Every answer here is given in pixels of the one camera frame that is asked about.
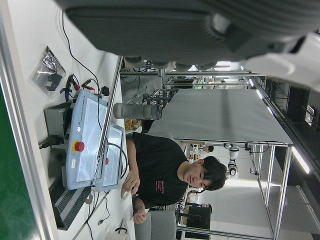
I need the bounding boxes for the thin aluminium rod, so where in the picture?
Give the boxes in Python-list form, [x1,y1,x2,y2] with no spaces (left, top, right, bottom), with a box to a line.
[95,56,124,187]

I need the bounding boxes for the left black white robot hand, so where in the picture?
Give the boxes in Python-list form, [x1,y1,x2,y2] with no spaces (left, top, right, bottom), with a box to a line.
[53,0,320,92]

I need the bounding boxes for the white humanoid robot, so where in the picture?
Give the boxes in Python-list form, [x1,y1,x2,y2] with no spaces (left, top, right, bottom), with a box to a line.
[223,142,240,177]

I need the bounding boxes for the person in black t-shirt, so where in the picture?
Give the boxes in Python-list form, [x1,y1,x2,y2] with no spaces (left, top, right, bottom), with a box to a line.
[122,131,228,225]

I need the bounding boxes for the blue handled tool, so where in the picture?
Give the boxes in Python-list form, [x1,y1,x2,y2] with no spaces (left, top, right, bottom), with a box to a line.
[59,87,73,102]

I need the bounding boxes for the green conveyor belt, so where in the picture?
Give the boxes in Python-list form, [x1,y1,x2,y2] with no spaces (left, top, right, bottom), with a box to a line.
[0,82,41,240]

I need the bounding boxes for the red black alligator clip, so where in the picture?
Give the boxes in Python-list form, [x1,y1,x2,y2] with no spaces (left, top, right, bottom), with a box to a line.
[66,73,81,91]
[81,78,98,91]

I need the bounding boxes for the aluminium frame cage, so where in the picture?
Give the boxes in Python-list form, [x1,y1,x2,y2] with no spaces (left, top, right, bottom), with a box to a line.
[174,139,293,240]

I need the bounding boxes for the ceiling light strip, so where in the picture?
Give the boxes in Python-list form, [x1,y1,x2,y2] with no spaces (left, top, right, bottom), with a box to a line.
[290,146,311,175]

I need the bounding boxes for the clear bag with black parts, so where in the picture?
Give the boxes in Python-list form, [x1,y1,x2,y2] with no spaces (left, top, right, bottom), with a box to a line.
[29,45,67,95]

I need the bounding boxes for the long black cable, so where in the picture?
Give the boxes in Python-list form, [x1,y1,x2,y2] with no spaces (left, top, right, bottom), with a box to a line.
[61,9,106,141]

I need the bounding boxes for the pale blue teach pendant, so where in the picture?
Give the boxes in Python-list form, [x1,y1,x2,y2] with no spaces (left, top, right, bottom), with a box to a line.
[61,89,111,191]

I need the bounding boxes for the large grey board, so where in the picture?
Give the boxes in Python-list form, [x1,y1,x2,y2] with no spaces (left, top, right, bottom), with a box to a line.
[147,88,294,146]

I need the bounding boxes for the aluminium conveyor rail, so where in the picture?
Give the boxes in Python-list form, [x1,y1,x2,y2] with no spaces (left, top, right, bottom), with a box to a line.
[0,0,60,240]

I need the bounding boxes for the black metal box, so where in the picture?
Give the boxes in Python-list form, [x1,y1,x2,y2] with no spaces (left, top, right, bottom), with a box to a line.
[38,101,76,157]

